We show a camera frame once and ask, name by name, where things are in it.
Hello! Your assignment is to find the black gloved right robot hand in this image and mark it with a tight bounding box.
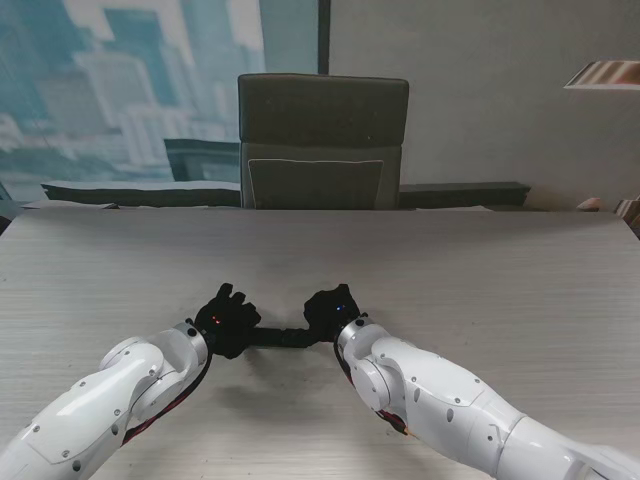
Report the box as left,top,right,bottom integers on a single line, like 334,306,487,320
280,283,362,349

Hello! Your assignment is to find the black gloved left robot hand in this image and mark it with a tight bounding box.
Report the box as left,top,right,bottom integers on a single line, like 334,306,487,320
193,282,263,361

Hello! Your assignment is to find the long dark foam board stack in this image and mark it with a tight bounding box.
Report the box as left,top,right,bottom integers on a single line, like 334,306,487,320
39,181,242,210

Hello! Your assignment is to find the short dark foam board stack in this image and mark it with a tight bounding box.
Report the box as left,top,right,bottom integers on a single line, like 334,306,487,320
399,182,533,211

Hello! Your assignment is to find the dark grey office chair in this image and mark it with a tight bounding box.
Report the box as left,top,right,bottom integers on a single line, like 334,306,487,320
236,73,411,211

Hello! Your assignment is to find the wooden striped furniture edge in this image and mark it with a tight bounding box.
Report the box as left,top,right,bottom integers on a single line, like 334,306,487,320
614,196,640,237

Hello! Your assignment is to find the red black left arm cable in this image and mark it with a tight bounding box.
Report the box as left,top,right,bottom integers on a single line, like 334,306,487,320
119,349,213,447

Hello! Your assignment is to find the red black arm cable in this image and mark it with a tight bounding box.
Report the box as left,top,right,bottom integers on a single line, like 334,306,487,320
119,349,213,447
333,344,412,436

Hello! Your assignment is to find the red black right arm cable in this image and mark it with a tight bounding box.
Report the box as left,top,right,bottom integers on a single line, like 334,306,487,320
333,344,412,436

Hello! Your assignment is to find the dark window frame post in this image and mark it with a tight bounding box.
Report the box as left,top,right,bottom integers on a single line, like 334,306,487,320
317,0,333,77

